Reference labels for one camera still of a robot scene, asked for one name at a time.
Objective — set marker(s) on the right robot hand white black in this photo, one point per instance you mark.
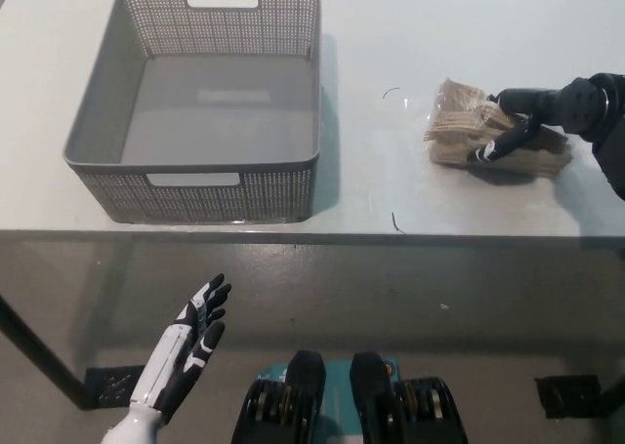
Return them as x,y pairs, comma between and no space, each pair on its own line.
576,105

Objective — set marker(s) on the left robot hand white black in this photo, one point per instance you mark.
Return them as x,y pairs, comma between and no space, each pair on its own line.
168,361

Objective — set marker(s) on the clear bag of wooden cutlery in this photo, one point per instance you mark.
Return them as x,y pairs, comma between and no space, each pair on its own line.
454,132

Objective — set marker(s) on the black floor foot plate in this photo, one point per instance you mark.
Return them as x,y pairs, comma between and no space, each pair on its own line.
110,388
569,396

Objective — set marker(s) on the black metal table leg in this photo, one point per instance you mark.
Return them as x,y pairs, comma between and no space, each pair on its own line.
44,353
614,390

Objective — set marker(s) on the grey perforated plastic basket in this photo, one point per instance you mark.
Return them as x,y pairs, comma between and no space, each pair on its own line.
146,195

